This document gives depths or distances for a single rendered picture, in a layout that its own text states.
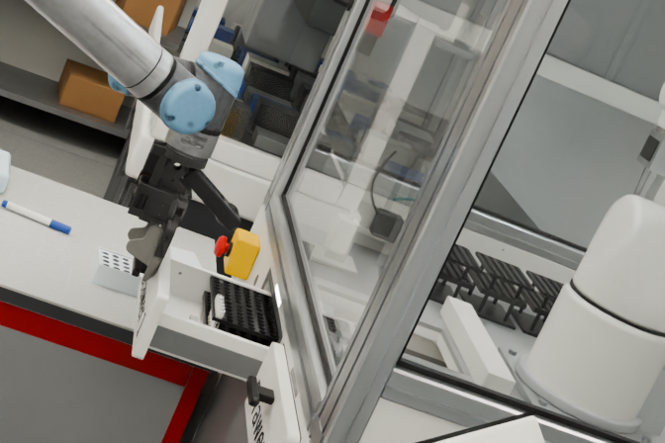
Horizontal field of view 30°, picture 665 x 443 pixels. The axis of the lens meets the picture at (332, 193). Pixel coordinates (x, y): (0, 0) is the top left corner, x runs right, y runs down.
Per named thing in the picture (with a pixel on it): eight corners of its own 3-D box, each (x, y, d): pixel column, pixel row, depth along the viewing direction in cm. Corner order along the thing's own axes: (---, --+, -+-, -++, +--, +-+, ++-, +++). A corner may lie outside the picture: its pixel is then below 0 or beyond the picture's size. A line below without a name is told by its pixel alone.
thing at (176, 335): (146, 348, 184) (161, 312, 183) (150, 285, 209) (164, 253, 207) (389, 431, 193) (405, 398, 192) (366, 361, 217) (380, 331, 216)
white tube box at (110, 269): (91, 283, 219) (99, 264, 218) (91, 264, 227) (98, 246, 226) (157, 303, 223) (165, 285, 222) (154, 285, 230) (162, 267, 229)
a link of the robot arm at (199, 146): (219, 129, 193) (221, 141, 185) (208, 155, 194) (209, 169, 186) (173, 111, 191) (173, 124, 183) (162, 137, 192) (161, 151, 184)
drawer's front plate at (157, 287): (131, 358, 183) (157, 293, 180) (138, 286, 210) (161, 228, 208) (142, 362, 183) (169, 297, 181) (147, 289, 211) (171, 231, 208)
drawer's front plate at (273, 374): (254, 508, 157) (288, 434, 154) (243, 403, 184) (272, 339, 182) (267, 512, 157) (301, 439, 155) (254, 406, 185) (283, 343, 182)
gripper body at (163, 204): (128, 202, 195) (155, 132, 192) (179, 221, 197) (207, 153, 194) (125, 218, 187) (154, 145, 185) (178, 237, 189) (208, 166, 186)
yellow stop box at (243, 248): (220, 272, 227) (235, 237, 225) (219, 258, 234) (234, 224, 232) (245, 282, 228) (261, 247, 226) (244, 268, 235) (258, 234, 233)
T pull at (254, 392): (247, 406, 164) (251, 398, 164) (245, 382, 171) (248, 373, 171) (272, 414, 165) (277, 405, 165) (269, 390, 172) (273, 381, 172)
